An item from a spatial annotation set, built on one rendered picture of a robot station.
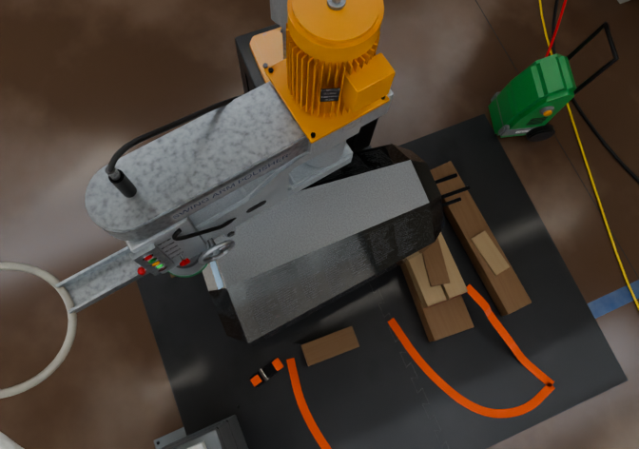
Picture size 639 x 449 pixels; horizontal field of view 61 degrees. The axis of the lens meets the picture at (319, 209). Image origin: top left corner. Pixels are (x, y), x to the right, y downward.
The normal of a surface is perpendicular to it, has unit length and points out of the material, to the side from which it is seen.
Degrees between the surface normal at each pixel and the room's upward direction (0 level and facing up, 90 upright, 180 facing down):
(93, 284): 1
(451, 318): 0
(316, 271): 45
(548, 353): 0
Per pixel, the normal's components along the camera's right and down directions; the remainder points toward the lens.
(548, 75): -0.51, -0.18
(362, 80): 0.04, -0.29
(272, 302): 0.32, 0.42
